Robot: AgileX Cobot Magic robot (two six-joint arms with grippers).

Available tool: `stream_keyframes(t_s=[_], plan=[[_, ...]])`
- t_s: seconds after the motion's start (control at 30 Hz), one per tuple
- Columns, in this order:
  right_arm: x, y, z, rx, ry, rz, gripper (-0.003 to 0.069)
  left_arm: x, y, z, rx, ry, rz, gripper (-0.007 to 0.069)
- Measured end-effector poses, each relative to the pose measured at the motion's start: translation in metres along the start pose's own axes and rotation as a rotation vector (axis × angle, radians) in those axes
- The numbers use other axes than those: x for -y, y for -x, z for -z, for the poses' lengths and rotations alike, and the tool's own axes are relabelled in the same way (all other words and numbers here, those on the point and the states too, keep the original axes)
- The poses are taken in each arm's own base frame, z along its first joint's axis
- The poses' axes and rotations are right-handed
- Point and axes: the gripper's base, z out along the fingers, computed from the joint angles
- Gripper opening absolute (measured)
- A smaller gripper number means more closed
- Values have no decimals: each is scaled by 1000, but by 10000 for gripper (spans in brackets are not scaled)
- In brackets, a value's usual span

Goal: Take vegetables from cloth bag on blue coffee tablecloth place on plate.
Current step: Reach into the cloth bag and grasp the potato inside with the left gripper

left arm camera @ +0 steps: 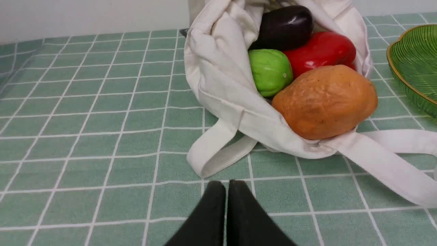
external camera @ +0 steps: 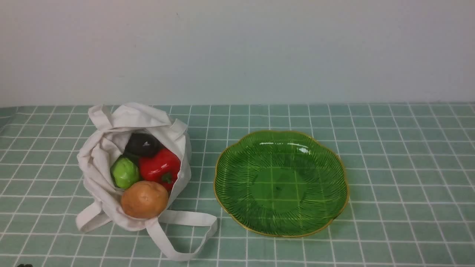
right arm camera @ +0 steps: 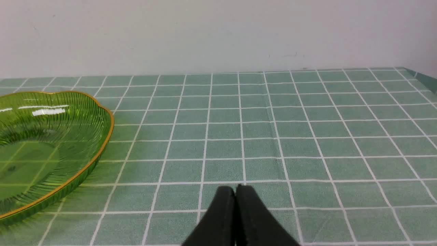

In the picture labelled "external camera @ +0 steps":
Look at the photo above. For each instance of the brown potato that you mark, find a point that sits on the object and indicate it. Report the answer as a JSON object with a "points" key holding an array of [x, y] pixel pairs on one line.
{"points": [[144, 200]]}

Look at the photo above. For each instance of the white cloth tote bag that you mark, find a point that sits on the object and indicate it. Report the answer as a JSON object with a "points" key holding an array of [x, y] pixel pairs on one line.
{"points": [[107, 144]]}

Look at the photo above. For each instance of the green glass plate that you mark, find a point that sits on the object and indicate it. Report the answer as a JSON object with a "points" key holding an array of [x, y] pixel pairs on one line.
{"points": [[281, 184]]}

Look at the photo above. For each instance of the red bell pepper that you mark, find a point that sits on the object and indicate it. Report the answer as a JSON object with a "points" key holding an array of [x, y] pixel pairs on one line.
{"points": [[163, 168]]}

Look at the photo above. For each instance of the dark purple eggplant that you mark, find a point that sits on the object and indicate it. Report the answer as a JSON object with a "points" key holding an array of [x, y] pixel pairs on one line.
{"points": [[142, 144]]}

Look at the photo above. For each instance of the green vegetable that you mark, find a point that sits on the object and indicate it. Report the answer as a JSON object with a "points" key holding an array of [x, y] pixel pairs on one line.
{"points": [[124, 173]]}

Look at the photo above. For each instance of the green checkered tablecloth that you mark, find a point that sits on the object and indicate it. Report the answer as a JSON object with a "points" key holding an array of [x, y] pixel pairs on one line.
{"points": [[410, 169]]}

